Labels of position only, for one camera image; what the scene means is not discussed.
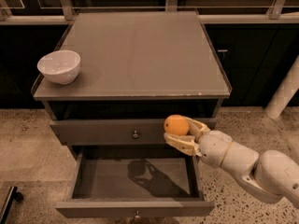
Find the orange fruit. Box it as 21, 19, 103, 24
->
164, 115, 190, 135

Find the round metal knob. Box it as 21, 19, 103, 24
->
132, 131, 140, 139
134, 211, 141, 220

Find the round metal top knob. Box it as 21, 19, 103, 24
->
132, 131, 140, 139

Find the black wheeled cart base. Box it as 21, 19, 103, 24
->
0, 186, 23, 224

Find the white ceramic bowl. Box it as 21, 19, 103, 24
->
37, 50, 81, 85

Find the open grey middle drawer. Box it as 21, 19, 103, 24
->
56, 148, 215, 218

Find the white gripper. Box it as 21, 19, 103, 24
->
164, 117, 233, 168

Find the white cylindrical post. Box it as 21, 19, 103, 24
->
264, 56, 299, 119

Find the round metal middle knob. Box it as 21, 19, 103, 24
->
134, 211, 141, 220

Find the grey drawer cabinet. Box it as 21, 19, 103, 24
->
31, 10, 234, 218

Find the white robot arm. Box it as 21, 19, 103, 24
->
164, 115, 299, 208

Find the metal railing frame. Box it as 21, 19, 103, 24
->
0, 0, 299, 24

